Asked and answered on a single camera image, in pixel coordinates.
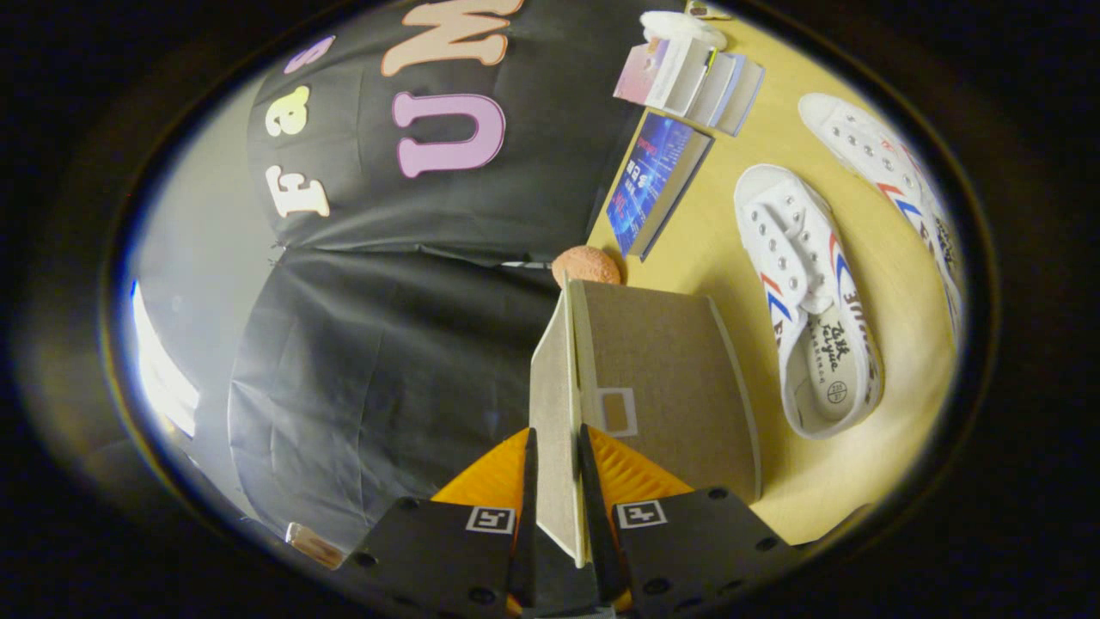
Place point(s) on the pink cover book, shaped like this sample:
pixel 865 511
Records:
pixel 640 76

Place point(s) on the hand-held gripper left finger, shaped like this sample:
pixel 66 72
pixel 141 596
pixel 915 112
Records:
pixel 530 490

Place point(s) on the white striped canvas shoe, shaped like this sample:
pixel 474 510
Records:
pixel 859 142
pixel 795 249

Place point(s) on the thick white paged book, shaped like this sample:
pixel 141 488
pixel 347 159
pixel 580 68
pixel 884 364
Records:
pixel 718 86

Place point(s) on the beige storage box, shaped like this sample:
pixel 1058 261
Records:
pixel 662 370

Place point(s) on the white divided dish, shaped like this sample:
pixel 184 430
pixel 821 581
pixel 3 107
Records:
pixel 705 10

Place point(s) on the blue cover book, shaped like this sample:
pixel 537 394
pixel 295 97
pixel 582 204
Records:
pixel 653 172

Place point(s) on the grey-blue cover book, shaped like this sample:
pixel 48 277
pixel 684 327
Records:
pixel 746 94

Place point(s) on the black backdrop cloth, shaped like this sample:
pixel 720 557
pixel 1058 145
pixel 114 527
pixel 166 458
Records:
pixel 387 361

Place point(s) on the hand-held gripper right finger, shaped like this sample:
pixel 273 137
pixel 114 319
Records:
pixel 593 507

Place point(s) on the orange sponge ball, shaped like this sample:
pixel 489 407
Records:
pixel 586 265

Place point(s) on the white fluffy ball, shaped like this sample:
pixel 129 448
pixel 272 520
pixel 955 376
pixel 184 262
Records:
pixel 679 27

